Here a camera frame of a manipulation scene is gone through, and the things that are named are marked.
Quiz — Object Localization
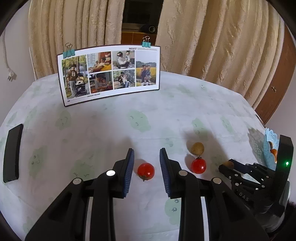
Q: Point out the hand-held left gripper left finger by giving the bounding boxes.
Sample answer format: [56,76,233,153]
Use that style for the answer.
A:
[24,148,135,241]

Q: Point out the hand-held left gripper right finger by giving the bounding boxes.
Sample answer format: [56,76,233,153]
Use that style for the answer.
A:
[159,148,270,241]

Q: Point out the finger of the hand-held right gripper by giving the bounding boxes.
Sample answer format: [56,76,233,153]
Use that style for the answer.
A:
[228,159,275,179]
[218,164,266,192]

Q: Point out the red tomato with green calyx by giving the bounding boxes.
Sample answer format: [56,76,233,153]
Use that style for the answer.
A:
[137,163,155,181]

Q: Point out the small smooth orange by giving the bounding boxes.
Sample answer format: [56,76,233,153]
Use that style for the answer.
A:
[269,142,277,163]

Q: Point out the light blue lattice basket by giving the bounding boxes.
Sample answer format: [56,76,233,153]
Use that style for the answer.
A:
[264,127,281,172]

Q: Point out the brown kiwi near tomato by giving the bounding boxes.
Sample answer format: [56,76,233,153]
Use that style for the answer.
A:
[190,142,205,156]

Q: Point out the brown wooden door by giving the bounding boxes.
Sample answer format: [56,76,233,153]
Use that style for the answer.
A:
[255,25,296,126]

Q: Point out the photo collage board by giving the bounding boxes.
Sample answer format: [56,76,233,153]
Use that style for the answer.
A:
[57,46,161,107]

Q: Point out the black smartphone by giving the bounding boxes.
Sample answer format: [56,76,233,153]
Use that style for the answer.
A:
[3,123,24,183]

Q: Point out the brown wooden cabinet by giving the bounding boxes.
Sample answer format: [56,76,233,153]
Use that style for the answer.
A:
[121,31,158,46]

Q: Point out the beige patterned curtain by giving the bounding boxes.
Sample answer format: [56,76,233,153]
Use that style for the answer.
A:
[156,0,286,109]
[28,0,125,79]

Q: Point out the black round device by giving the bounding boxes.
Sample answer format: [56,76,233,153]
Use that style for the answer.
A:
[142,24,158,33]

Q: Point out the thin white cable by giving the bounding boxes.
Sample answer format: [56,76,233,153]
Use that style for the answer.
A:
[29,47,38,81]

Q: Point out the white power plug with cord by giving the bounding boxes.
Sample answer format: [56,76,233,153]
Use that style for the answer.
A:
[1,30,18,82]

